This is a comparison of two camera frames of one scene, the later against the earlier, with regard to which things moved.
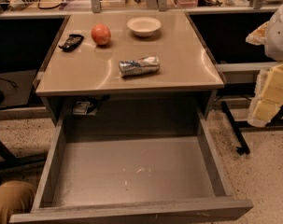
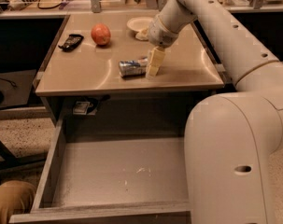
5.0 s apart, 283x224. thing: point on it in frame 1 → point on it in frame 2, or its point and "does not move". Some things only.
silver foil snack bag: (145, 64) does not move
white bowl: (143, 26) does not move
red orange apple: (101, 34) does not move
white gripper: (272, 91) → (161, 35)
